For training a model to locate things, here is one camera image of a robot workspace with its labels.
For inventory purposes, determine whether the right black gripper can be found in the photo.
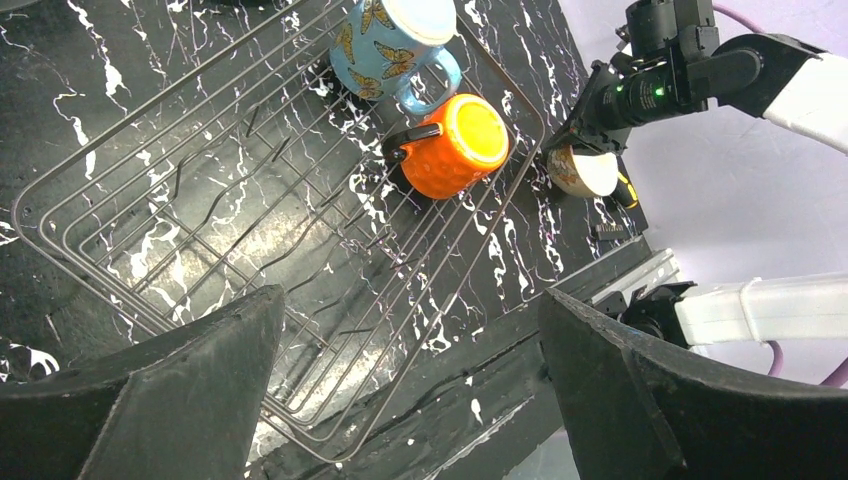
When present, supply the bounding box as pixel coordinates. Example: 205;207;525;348
543;59;636;156

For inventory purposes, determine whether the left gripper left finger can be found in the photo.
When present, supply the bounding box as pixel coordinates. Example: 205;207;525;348
1;285;285;479

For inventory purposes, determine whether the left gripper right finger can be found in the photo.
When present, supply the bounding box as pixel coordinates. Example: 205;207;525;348
538;289;847;479

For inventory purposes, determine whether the white floral bowl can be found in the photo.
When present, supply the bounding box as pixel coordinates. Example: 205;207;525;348
546;146;619;198

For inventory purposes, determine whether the orange mug black handle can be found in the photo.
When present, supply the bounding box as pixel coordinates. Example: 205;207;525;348
381;94;511;200

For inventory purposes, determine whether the blue butterfly mug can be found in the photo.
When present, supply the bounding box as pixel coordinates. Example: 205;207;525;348
329;0;462;116

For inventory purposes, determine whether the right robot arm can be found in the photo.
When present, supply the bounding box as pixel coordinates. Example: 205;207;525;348
543;1;847;348

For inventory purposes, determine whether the yellow black screwdriver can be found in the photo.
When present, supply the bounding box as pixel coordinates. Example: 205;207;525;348
610;172;639;210

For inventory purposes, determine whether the black bit holder strip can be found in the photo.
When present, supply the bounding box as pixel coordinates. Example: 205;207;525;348
591;224;631;242

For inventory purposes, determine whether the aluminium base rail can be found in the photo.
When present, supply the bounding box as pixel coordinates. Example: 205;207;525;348
588;249;681;306

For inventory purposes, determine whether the wire dish rack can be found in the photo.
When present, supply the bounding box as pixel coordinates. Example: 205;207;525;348
10;1;545;463

